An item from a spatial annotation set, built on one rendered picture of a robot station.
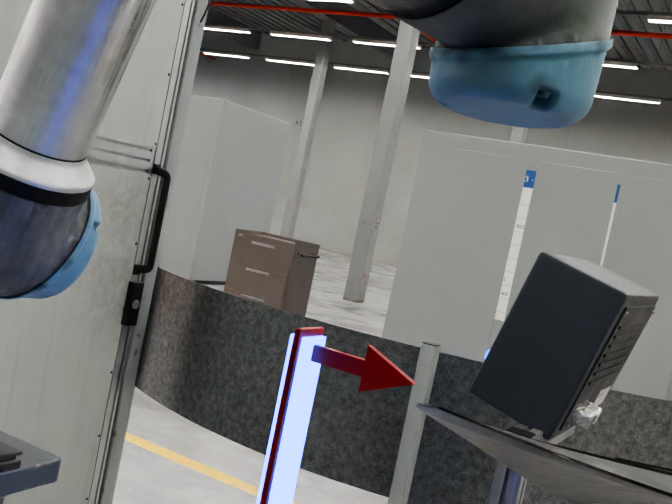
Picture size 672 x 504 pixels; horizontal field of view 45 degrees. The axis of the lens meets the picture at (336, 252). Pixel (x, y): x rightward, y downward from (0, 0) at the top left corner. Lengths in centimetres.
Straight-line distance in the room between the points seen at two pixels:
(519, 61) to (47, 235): 48
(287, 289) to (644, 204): 294
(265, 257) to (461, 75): 681
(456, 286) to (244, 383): 451
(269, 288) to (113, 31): 648
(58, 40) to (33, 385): 172
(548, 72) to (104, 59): 42
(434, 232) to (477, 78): 648
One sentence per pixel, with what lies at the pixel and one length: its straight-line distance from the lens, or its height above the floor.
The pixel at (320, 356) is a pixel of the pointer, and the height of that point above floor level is 118.
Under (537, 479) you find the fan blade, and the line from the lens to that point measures 47.
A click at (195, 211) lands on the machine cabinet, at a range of 1002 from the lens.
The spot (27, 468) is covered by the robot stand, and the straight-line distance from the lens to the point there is 73.
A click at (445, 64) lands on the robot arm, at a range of 36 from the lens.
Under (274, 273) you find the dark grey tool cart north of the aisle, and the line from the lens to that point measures 709.
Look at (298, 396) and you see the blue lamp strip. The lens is 42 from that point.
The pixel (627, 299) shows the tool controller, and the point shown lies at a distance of 95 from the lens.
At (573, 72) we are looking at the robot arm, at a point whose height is 133.
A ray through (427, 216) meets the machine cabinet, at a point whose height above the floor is 134.
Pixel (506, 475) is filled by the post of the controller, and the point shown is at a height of 101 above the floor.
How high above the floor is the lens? 125
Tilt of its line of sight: 3 degrees down
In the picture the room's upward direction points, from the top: 12 degrees clockwise
